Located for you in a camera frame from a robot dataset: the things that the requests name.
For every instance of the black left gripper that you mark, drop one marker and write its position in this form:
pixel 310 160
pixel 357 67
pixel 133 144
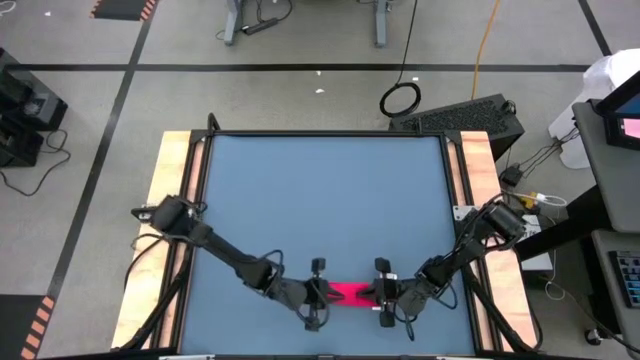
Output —
pixel 316 295

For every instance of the black power adapter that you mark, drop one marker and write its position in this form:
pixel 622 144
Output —
pixel 511 176

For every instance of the black keyboard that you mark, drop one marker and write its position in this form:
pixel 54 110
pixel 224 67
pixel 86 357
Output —
pixel 627 277

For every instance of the black power strip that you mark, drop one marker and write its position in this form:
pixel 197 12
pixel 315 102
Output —
pixel 260 26

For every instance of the black cart leg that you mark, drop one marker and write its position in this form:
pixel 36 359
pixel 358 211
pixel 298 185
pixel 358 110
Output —
pixel 565 225

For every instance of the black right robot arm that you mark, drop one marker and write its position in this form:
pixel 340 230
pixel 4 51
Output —
pixel 475 240

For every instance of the grey cart top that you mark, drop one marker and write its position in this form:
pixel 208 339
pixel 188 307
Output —
pixel 610 165

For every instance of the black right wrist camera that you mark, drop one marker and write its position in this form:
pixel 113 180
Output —
pixel 412 300

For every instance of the large black equipment case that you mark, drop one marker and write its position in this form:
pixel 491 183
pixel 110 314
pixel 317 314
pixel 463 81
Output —
pixel 30 100

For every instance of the black curved corner bracket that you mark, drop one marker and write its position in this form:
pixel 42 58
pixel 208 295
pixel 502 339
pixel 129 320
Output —
pixel 213 122

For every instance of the white moulded cover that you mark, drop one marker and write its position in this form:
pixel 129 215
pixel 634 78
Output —
pixel 600 80

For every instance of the black tablet monitor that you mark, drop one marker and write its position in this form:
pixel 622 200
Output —
pixel 622 115

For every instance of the black perforated computer case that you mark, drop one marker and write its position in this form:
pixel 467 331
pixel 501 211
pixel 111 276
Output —
pixel 460 120

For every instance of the light wooden side board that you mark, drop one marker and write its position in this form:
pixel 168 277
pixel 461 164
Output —
pixel 172 150
pixel 475 147

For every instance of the black table frame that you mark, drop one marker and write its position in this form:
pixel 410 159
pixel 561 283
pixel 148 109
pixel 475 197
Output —
pixel 325 133

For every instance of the grey desk surface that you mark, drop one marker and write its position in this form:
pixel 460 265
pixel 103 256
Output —
pixel 602 280

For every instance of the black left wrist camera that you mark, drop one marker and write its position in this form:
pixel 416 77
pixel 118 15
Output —
pixel 292 295

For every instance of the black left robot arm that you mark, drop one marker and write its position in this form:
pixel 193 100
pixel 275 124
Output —
pixel 225 252

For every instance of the silver mounting plate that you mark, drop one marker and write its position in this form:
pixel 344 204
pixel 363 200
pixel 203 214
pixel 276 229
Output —
pixel 460 212
pixel 142 214

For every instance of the red towel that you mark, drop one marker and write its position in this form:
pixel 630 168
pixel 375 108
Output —
pixel 352 294

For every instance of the black caster wheel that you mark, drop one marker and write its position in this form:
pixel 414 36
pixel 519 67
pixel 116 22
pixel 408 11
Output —
pixel 593 336

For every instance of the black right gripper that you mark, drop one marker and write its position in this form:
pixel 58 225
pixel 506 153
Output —
pixel 386 292

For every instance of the white labelled box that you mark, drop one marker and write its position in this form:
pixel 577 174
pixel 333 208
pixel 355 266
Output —
pixel 535 260

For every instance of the small black equipment case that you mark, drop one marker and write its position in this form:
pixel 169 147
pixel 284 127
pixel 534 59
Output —
pixel 20 145

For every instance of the grey desk leg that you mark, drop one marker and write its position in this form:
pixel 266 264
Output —
pixel 232 22
pixel 381 22

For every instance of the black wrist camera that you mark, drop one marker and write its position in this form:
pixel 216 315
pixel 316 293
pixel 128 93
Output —
pixel 292 295
pixel 412 300

